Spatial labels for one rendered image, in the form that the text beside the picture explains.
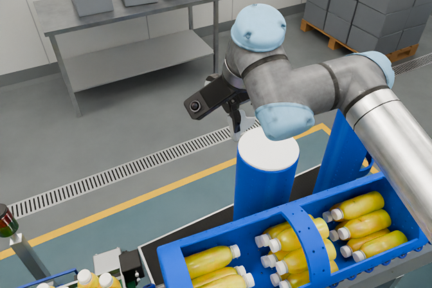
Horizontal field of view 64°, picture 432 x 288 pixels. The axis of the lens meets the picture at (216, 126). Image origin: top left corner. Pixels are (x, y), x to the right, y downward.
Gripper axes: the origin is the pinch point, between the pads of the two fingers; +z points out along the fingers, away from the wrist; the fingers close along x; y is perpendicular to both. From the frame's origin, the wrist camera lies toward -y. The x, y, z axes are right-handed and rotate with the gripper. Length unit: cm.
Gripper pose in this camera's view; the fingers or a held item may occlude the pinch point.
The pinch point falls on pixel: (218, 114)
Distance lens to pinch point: 81.4
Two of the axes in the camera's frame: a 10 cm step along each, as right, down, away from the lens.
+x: -4.5, -8.6, 2.3
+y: 8.8, -4.0, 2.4
